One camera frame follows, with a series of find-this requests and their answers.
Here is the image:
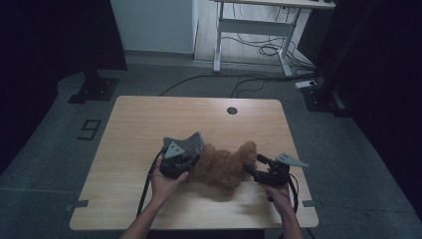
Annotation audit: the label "black floor cable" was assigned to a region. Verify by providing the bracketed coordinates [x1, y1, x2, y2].
[158, 73, 317, 99]

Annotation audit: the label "grey tape piece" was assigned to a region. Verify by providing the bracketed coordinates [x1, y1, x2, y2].
[302, 199, 323, 209]
[65, 199, 90, 213]

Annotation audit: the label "white power strip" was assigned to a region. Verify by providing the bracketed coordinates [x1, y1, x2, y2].
[294, 80, 318, 91]

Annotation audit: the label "person's left hand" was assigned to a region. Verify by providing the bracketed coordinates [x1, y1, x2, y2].
[150, 158, 190, 204]

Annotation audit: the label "white cabinet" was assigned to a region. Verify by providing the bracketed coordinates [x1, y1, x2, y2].
[109, 0, 199, 55]

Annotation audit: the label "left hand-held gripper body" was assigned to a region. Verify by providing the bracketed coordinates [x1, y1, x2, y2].
[158, 140, 201, 180]

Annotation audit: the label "black floor tape mark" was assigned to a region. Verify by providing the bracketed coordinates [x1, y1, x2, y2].
[77, 119, 103, 141]

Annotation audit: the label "person's right hand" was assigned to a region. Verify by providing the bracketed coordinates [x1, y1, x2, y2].
[263, 183, 294, 214]

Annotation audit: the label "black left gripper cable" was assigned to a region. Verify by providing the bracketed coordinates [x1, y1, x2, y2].
[135, 148, 167, 219]

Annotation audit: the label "brown teddy bear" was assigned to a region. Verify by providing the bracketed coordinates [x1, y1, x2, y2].
[186, 140, 260, 194]

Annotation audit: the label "dark curtain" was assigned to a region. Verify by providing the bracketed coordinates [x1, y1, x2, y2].
[0, 0, 128, 175]
[298, 0, 422, 217]

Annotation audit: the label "white desk frame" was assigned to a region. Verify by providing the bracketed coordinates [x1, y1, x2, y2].
[212, 0, 336, 79]

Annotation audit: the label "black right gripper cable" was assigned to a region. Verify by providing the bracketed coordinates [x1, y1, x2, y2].
[267, 174, 301, 214]

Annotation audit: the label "tangled black cables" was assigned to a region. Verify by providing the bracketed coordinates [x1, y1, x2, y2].
[221, 3, 317, 74]

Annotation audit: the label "black stand base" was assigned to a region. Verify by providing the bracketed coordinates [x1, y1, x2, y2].
[301, 83, 353, 119]
[68, 69, 120, 105]

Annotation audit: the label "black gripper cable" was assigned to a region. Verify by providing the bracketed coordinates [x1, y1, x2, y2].
[135, 148, 167, 219]
[267, 174, 301, 214]

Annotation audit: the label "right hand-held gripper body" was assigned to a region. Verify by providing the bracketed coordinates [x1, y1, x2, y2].
[256, 151, 310, 188]

